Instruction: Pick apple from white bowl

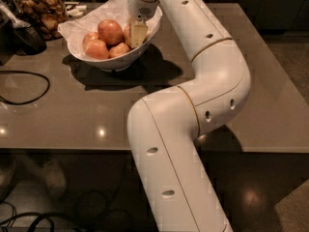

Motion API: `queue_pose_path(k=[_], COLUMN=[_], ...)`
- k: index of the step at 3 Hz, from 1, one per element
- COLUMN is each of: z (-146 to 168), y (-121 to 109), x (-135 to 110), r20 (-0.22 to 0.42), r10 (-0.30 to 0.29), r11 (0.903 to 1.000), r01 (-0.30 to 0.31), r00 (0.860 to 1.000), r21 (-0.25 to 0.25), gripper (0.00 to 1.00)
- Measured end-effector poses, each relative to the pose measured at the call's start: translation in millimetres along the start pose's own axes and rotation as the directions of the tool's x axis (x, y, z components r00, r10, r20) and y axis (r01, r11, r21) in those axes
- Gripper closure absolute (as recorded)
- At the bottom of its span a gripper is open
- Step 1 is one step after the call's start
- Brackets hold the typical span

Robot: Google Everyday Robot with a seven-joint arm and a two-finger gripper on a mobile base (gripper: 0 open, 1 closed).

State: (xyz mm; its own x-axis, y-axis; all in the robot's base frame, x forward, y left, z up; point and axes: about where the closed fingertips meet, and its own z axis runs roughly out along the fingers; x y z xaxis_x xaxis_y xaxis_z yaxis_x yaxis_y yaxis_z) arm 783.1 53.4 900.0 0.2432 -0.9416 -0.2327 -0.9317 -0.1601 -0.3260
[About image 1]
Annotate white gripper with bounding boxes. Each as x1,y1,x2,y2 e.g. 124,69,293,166
127,0,158,48

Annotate white shoe under table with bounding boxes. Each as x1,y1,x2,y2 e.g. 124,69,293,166
20,155,67,198

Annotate white paper liner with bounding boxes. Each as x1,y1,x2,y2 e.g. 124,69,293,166
57,0,162,61

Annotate red apple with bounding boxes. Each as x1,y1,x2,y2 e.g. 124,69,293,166
82,32,98,46
123,24,131,47
98,19,123,45
84,39,109,60
109,43,130,58

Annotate black cable on table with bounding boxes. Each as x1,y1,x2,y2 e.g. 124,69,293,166
0,70,51,106

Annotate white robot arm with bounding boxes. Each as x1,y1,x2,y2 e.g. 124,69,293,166
127,0,251,232

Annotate small white items on table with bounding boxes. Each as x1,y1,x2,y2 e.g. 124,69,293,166
66,4,87,17

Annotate white ceramic bowl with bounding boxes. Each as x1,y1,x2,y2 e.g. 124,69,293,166
66,0,164,73

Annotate glass jar of chips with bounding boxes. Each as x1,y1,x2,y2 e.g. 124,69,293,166
13,0,68,41

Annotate black cables on floor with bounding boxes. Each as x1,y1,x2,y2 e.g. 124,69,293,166
0,190,136,232

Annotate black appliance with handle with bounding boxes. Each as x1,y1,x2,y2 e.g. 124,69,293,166
0,1,46,55

